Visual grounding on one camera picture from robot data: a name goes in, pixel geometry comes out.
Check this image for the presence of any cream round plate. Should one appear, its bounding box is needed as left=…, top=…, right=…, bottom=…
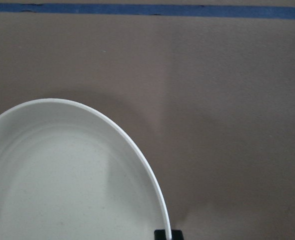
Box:
left=0, top=98, right=173, bottom=240

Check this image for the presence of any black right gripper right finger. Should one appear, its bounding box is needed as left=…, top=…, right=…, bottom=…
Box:
left=171, top=229, right=184, bottom=240

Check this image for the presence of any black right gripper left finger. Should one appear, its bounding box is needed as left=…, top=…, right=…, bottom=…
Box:
left=154, top=229, right=167, bottom=240

